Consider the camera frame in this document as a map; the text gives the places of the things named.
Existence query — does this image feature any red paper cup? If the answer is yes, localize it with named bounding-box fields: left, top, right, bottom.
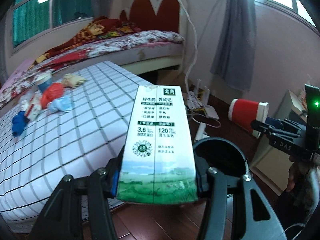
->
left=228, top=99, right=269, bottom=138

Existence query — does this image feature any green white milk carton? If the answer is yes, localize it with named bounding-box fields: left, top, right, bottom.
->
left=117, top=85, right=198, bottom=205

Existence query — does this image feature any light blue face mask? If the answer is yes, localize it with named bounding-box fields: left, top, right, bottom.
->
left=47, top=95, right=72, bottom=113

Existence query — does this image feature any red plastic bag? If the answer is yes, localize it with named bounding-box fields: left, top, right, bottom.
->
left=41, top=82, right=64, bottom=109

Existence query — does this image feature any beige paper bag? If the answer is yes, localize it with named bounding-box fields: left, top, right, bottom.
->
left=61, top=73, right=87, bottom=88

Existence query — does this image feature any red white snack wrapper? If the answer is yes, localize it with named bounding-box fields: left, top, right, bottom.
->
left=24, top=94, right=42, bottom=121

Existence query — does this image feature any blue paper cup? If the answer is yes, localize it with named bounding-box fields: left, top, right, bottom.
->
left=36, top=72, right=52, bottom=93

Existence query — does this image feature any clear plastic bag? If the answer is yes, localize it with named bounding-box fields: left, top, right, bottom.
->
left=19, top=92, right=34, bottom=111

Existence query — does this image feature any black trash bin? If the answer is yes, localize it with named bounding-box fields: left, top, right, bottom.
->
left=195, top=137, right=249, bottom=178

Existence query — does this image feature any person right hand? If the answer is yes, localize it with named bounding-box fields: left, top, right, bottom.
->
left=286, top=156, right=319, bottom=192

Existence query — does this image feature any white checkered tablecloth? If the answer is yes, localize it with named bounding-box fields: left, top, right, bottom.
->
left=1, top=61, right=146, bottom=233

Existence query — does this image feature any white wifi router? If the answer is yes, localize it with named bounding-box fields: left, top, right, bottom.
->
left=187, top=79, right=219, bottom=120

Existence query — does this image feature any grey curtain right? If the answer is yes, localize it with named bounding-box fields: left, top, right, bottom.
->
left=210, top=0, right=257, bottom=92

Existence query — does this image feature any bed with floral sheet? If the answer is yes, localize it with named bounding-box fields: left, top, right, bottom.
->
left=1, top=30, right=185, bottom=108

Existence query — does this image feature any red patterned blanket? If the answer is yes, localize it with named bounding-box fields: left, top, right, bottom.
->
left=28, top=16, right=142, bottom=70

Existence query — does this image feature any red heart headboard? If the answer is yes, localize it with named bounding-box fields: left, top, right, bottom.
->
left=119, top=0, right=188, bottom=37

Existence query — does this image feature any window with teal curtain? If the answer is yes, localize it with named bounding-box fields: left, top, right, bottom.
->
left=11, top=0, right=93, bottom=48

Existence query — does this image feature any white power cable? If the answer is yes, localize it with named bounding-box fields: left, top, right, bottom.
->
left=175, top=0, right=200, bottom=98

